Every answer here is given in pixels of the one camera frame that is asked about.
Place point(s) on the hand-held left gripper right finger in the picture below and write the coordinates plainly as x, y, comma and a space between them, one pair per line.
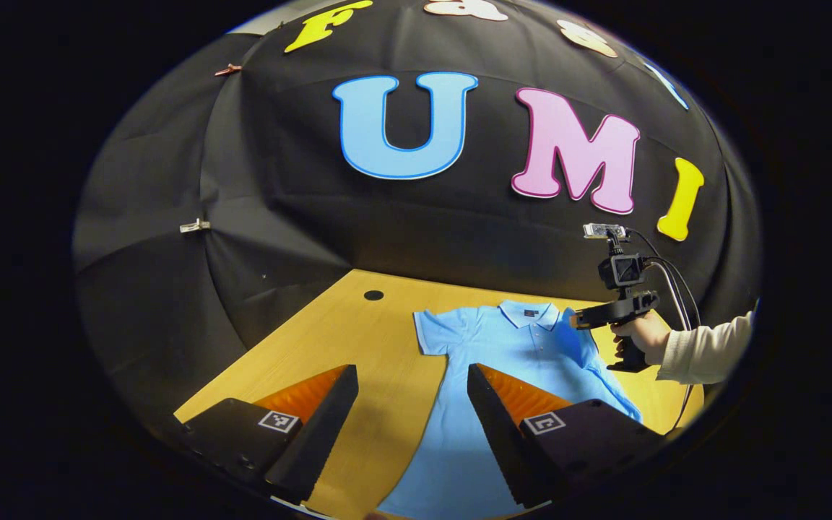
499, 433

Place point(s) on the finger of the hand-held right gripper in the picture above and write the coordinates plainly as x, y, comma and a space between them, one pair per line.
593, 318

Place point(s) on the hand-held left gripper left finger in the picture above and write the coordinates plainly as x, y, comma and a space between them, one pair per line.
322, 433

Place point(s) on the light blue T-shirt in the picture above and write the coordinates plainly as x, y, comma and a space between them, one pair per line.
488, 347

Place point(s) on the white cloth clip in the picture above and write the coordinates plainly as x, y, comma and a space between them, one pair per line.
194, 226

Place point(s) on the black backdrop cloth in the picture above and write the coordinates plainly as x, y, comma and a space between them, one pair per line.
300, 180

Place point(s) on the reddish cloth clip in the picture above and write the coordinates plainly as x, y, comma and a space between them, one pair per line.
228, 70

